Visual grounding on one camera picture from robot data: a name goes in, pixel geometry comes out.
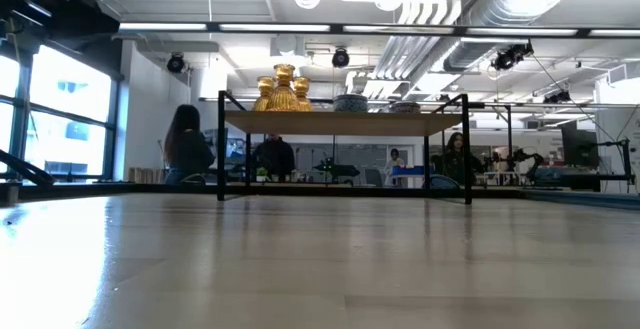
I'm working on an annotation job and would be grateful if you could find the black diagonal frame brace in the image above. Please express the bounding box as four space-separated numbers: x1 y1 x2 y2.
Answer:
0 148 55 188

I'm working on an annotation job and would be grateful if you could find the rounded chair back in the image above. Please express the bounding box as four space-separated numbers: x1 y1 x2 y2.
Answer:
424 173 461 190

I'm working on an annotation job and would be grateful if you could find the black overhead LED light bar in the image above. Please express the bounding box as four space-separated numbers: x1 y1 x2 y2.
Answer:
118 18 640 39

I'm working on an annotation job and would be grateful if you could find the large dark-framed window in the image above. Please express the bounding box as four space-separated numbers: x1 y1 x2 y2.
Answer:
0 43 121 183

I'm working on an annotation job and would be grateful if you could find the wooden shelf black metal frame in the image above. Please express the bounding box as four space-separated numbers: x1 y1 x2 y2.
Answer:
216 90 474 206

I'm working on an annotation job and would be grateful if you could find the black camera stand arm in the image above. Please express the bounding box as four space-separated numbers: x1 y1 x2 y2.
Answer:
579 137 636 185

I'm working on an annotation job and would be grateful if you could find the person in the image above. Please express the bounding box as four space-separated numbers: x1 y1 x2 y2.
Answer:
252 135 296 183
383 147 406 188
432 131 485 186
163 103 216 186

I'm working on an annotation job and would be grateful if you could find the blue table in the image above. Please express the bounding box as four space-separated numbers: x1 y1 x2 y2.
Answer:
391 164 426 178

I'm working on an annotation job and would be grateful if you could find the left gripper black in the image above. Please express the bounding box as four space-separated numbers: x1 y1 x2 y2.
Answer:
0 0 121 41

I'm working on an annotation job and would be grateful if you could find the silver ventilation duct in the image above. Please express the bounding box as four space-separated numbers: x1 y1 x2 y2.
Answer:
442 0 584 73

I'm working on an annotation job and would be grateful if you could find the teal patterned candle tin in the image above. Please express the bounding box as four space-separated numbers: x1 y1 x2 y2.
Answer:
332 93 370 113

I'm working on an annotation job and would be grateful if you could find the dark patterned candle tin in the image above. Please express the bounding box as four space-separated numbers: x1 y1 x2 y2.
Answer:
388 100 422 114

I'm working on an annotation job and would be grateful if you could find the dark computer monitor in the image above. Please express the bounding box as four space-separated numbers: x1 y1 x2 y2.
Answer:
559 120 601 169

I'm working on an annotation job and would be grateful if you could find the wooden slatted crate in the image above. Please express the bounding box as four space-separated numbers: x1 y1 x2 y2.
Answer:
128 167 166 184

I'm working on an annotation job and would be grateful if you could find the black rig frame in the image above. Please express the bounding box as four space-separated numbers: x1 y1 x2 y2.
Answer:
0 182 591 201

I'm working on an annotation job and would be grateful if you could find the amber ribbed glass candle holder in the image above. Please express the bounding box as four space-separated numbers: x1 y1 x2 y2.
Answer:
266 63 303 113
252 75 276 112
292 75 315 113

